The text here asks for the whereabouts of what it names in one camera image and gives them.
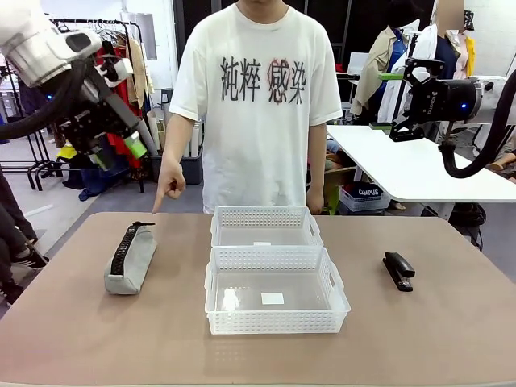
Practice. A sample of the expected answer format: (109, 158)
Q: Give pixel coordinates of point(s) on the beige cardboard tube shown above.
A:
(155, 125)

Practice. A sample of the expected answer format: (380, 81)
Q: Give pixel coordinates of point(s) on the grey cardboard tube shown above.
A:
(150, 141)

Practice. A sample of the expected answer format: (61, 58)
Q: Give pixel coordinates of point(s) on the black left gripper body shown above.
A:
(109, 109)

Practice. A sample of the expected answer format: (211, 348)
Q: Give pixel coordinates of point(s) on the white background table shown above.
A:
(403, 165)

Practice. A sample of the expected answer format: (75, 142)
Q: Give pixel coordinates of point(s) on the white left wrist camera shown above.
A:
(119, 68)

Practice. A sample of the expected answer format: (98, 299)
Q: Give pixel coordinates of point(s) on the white basket sticker label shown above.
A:
(272, 298)
(262, 243)

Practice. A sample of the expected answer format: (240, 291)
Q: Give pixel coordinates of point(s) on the black stapler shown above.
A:
(399, 270)

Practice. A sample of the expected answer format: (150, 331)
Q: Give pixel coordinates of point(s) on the black and white sneaker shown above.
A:
(30, 260)
(10, 292)

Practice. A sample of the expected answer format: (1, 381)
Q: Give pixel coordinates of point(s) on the green chair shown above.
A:
(334, 197)

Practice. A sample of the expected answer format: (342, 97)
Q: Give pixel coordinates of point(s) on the white hanging coat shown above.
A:
(426, 44)

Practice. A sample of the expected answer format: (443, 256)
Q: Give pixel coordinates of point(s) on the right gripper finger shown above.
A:
(409, 127)
(423, 70)

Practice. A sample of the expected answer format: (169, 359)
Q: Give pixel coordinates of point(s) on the person's right forearm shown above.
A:
(179, 137)

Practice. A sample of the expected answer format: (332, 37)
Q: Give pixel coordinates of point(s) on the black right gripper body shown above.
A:
(443, 101)

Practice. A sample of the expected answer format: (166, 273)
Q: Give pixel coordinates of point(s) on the beige hanging garment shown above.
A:
(139, 68)

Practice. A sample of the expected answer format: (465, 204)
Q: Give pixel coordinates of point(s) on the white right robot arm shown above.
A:
(498, 101)

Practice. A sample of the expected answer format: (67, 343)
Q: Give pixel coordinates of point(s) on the person's left forearm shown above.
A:
(317, 157)

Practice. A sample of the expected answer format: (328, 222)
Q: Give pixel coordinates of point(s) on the person's right hand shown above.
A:
(171, 179)

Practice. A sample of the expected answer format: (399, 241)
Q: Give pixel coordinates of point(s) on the grey zippered pencil case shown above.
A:
(135, 262)

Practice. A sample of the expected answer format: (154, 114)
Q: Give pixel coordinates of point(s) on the white perforated basket with stapler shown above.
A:
(262, 234)

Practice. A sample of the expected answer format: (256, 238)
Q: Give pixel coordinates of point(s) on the background person navy top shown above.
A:
(445, 56)

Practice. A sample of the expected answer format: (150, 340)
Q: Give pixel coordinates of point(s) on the red hanging garment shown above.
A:
(117, 146)

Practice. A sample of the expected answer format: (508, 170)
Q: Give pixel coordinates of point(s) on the white perforated basket with pencil case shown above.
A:
(242, 322)

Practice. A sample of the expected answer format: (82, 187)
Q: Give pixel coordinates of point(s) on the black bag under table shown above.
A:
(469, 219)

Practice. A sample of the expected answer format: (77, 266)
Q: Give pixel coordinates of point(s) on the bystander leg dark trousers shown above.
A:
(12, 217)

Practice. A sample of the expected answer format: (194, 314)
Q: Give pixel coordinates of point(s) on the mannequin with beige coat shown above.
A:
(377, 68)

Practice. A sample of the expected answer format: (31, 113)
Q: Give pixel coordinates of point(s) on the yellow item under rack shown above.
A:
(66, 152)

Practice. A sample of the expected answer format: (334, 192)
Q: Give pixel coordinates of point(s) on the person's left hand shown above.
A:
(315, 200)

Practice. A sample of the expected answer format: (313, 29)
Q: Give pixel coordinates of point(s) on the person torso white printed T-shirt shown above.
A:
(258, 141)

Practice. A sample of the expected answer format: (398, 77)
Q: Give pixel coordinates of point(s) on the yellow hanging garment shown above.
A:
(469, 56)

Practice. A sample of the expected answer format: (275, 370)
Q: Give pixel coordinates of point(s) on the grey storage bin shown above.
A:
(189, 171)

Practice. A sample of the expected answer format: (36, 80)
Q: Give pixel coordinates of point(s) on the seated background person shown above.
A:
(506, 159)

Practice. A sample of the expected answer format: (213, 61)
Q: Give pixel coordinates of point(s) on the blue garment on floor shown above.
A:
(96, 185)

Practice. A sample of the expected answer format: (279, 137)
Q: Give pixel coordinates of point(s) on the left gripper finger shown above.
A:
(136, 145)
(102, 159)

